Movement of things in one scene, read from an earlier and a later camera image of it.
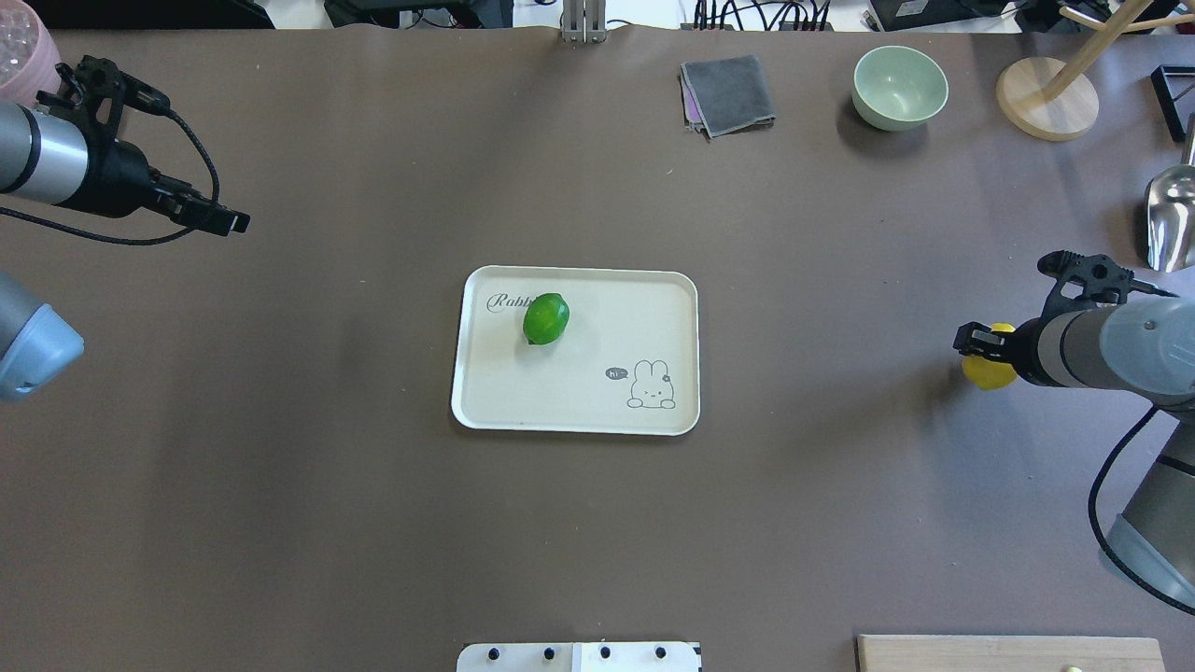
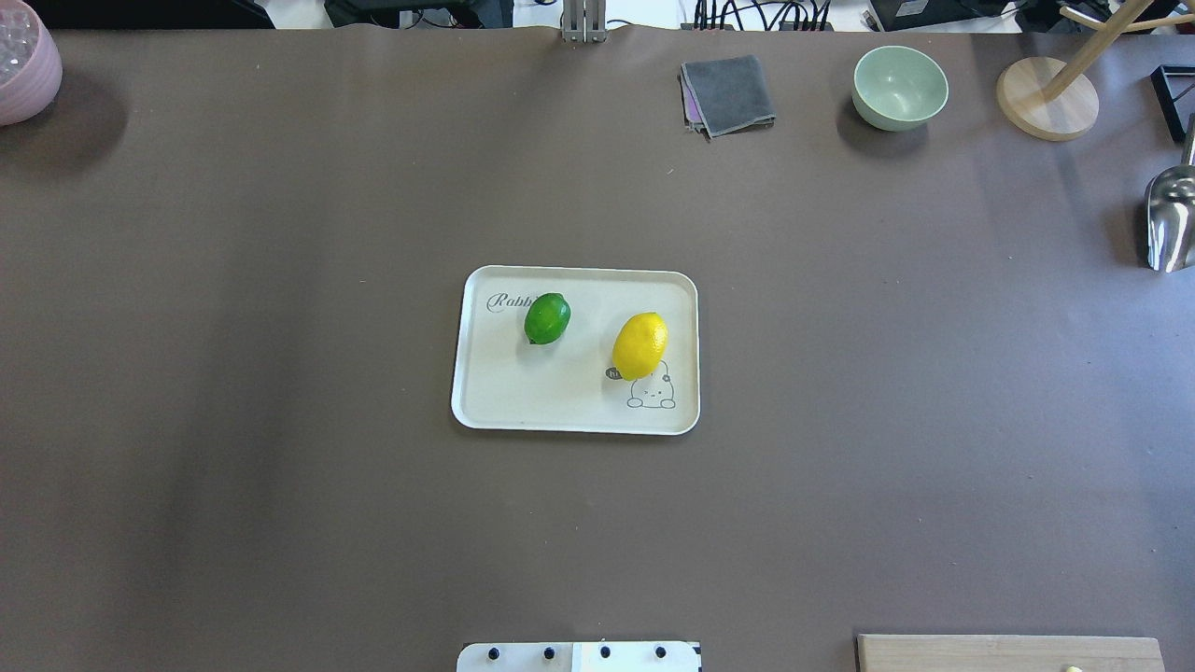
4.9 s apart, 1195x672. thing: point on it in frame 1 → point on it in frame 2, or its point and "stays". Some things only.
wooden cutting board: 1003,653 stays
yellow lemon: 986,373 → 639,344
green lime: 545,318 stays
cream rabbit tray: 628,362 stays
